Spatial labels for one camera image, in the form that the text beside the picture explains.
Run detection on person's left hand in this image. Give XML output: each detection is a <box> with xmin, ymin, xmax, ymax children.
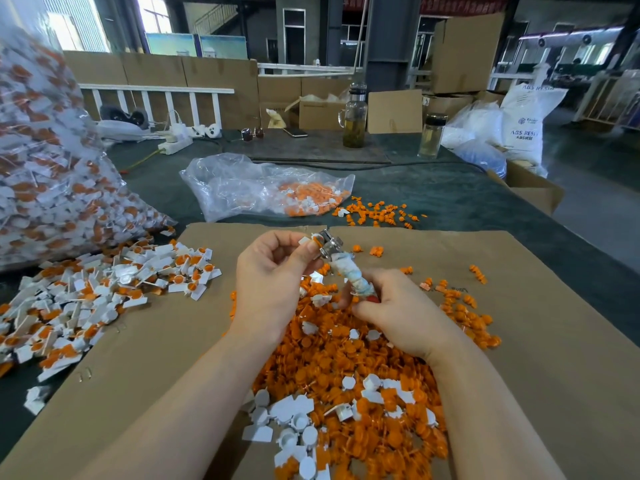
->
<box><xmin>232</xmin><ymin>231</ymin><xmax>323</xmax><ymax>346</ymax></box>

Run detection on person's right hand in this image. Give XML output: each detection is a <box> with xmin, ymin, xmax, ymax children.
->
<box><xmin>350</xmin><ymin>269</ymin><xmax>471</xmax><ymax>361</ymax></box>

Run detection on silver red-handled pliers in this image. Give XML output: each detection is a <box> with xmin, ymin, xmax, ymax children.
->
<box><xmin>314</xmin><ymin>231</ymin><xmax>376</xmax><ymax>298</ymax></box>

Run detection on pile of orange and white parts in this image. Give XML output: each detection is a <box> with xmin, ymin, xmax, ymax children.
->
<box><xmin>228</xmin><ymin>235</ymin><xmax>503</xmax><ymax>480</ymax></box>

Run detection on pile of assembled white-orange parts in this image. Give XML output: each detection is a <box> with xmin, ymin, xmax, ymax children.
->
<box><xmin>0</xmin><ymin>233</ymin><xmax>223</xmax><ymax>416</ymax></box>

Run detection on person's right forearm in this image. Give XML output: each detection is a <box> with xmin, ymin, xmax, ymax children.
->
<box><xmin>428</xmin><ymin>335</ymin><xmax>566</xmax><ymax>480</ymax></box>

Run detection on scatter of orange offcuts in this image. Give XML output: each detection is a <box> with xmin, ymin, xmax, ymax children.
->
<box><xmin>335</xmin><ymin>197</ymin><xmax>428</xmax><ymax>230</ymax></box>

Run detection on small clear plastic bag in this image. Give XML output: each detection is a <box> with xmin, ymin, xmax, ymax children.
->
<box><xmin>180</xmin><ymin>153</ymin><xmax>356</xmax><ymax>223</ymax></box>

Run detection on open brown cardboard box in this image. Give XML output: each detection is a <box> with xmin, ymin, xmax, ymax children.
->
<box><xmin>487</xmin><ymin>161</ymin><xmax>565</xmax><ymax>216</ymax></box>

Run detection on white power strip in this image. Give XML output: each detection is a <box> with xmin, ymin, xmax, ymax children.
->
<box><xmin>142</xmin><ymin>121</ymin><xmax>222</xmax><ymax>156</ymax></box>

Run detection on glass bottle with black lid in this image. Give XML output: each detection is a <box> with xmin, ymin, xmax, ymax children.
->
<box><xmin>418</xmin><ymin>113</ymin><xmax>448</xmax><ymax>159</ymax></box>

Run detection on brown cardboard sheet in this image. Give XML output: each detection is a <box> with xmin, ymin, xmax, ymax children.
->
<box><xmin>328</xmin><ymin>229</ymin><xmax>640</xmax><ymax>480</ymax></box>
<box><xmin>0</xmin><ymin>223</ymin><xmax>334</xmax><ymax>480</ymax></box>

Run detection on open cardboard box with paper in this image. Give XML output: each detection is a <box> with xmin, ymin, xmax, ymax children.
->
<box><xmin>284</xmin><ymin>93</ymin><xmax>348</xmax><ymax>132</ymax></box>

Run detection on clear blue plastic bag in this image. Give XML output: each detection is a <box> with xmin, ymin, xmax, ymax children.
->
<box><xmin>442</xmin><ymin>101</ymin><xmax>507</xmax><ymax>178</ymax></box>

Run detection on glass tea jar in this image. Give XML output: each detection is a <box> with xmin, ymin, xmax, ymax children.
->
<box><xmin>338</xmin><ymin>83</ymin><xmax>369</xmax><ymax>149</ymax></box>

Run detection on flat brown cardboard panel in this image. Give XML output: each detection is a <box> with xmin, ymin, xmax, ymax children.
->
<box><xmin>367</xmin><ymin>89</ymin><xmax>424</xmax><ymax>134</ymax></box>

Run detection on row of upright cardboard sheets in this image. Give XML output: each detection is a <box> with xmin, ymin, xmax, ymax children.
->
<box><xmin>62</xmin><ymin>51</ymin><xmax>356</xmax><ymax>131</ymax></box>

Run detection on white oval plastic device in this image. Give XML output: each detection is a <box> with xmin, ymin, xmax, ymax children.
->
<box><xmin>96</xmin><ymin>119</ymin><xmax>147</xmax><ymax>143</ymax></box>

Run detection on white woven sack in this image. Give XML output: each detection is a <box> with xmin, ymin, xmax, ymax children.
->
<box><xmin>500</xmin><ymin>63</ymin><xmax>568</xmax><ymax>178</ymax></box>

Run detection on large clear bag of seals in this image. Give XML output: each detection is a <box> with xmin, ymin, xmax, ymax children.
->
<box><xmin>0</xmin><ymin>25</ymin><xmax>173</xmax><ymax>271</ymax></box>

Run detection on tall brown cardboard box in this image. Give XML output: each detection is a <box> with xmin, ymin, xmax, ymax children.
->
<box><xmin>431</xmin><ymin>13</ymin><xmax>505</xmax><ymax>94</ymax></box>

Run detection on dark steel pillar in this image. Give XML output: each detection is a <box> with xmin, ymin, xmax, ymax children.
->
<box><xmin>365</xmin><ymin>0</ymin><xmax>422</xmax><ymax>91</ymax></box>

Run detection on white metal rack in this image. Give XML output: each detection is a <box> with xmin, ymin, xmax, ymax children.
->
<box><xmin>573</xmin><ymin>69</ymin><xmax>640</xmax><ymax>128</ymax></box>

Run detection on white railing frame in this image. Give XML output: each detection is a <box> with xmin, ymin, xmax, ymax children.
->
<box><xmin>80</xmin><ymin>85</ymin><xmax>235</xmax><ymax>131</ymax></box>

